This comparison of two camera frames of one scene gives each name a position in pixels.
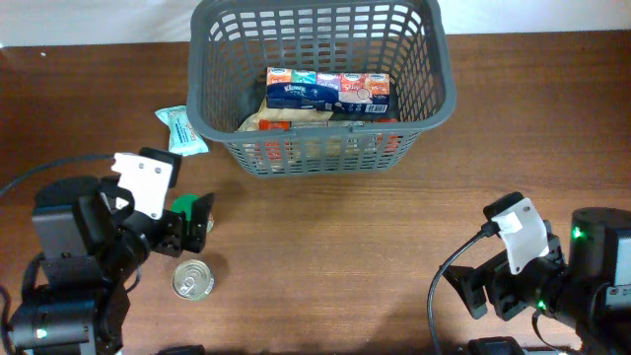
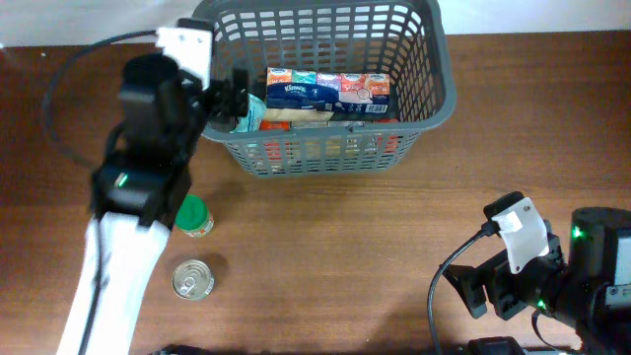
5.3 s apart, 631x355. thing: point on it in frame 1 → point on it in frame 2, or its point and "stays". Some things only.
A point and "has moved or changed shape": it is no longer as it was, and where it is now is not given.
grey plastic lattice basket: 233,43 stays
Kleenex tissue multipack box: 343,92 stays
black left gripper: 173,238 → 222,104
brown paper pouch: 264,112 stays
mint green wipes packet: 183,139 has moved or changed shape
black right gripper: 496,277 stays
